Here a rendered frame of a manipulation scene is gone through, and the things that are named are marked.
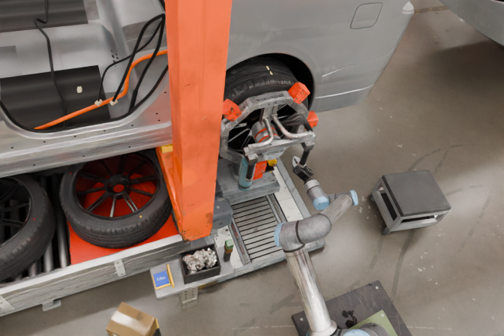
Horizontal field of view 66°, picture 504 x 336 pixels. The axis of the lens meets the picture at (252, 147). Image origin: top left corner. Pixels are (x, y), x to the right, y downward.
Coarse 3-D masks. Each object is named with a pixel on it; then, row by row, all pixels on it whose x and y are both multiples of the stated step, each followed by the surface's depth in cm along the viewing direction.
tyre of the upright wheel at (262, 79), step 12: (252, 60) 220; (264, 60) 221; (276, 60) 228; (228, 72) 217; (240, 72) 214; (252, 72) 213; (264, 72) 214; (276, 72) 217; (288, 72) 226; (228, 84) 213; (240, 84) 210; (252, 84) 208; (264, 84) 209; (276, 84) 212; (288, 84) 216; (228, 96) 209; (240, 96) 209; (252, 96) 212
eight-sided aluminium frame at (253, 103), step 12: (264, 96) 210; (276, 96) 213; (288, 96) 212; (240, 108) 210; (252, 108) 206; (300, 108) 223; (228, 120) 214; (240, 120) 211; (228, 132) 214; (300, 132) 242; (228, 156) 232; (240, 156) 244
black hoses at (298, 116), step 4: (296, 112) 216; (300, 112) 217; (292, 116) 216; (296, 116) 214; (300, 116) 214; (284, 120) 220; (288, 120) 216; (292, 120) 215; (296, 120) 214; (300, 120) 213; (304, 120) 215; (284, 124) 218; (288, 124) 216; (292, 124) 214; (296, 124) 213; (300, 124) 213; (304, 124) 220; (308, 124) 215; (308, 128) 218; (312, 128) 219
